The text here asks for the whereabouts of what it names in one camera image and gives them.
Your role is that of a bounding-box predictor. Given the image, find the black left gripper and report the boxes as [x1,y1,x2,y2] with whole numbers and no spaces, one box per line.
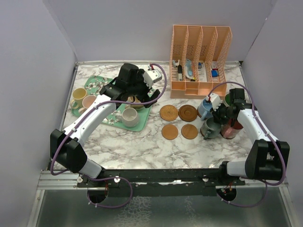
[127,70,160,107]

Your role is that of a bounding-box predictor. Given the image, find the light blue mug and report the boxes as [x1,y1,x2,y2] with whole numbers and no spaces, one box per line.
[197,99,213,121]

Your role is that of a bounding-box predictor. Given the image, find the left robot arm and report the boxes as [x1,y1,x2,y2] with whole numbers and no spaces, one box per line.
[50,63,167,187]

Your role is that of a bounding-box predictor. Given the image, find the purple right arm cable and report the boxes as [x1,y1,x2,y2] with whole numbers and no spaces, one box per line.
[205,81,287,208]

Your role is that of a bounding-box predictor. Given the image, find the pale pink mug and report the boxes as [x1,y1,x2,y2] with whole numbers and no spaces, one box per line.
[78,95,97,115]

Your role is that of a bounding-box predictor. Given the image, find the beige ceramic mug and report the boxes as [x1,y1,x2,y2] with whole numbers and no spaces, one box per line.
[125,96,144,110]

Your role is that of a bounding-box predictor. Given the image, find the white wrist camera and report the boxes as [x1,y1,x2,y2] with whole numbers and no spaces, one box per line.
[206,93,223,111]
[143,70,162,89]

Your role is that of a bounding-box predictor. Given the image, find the grey white mug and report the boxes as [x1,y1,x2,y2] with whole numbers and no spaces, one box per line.
[116,107,140,128]

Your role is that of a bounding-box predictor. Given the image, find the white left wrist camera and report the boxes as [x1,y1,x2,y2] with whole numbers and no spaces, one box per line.
[143,70,162,89]

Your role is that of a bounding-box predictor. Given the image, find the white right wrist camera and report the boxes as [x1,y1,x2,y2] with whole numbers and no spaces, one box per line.
[206,93,223,111]

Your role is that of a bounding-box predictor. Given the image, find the pale yellow mug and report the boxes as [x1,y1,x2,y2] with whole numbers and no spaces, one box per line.
[70,88,87,109]

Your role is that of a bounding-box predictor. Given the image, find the green floral mug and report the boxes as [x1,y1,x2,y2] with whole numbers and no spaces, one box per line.
[223,94,230,107]

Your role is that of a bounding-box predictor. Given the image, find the light orange wooden coaster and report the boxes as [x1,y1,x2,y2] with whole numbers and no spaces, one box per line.
[161,124,178,140]

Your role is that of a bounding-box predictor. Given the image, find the peach plastic desk organizer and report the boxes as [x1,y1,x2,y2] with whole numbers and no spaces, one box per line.
[169,25,232,99]

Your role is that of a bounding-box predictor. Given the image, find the woven rattan coaster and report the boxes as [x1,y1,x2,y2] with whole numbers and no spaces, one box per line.
[160,105,178,121]

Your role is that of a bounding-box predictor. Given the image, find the dark grey mug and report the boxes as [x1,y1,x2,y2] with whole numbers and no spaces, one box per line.
[200,117,222,140]

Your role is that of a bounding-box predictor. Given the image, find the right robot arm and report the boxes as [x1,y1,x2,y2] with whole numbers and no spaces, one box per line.
[207,88,290,185]

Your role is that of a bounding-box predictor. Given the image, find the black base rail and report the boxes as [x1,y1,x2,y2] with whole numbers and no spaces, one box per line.
[77,167,245,197]

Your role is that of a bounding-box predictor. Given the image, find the pink red mug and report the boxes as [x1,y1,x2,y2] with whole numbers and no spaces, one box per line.
[220,119,243,140]

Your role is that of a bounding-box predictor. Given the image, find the grooved brown wooden coaster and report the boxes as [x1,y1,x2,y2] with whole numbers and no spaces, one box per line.
[178,105,197,122]

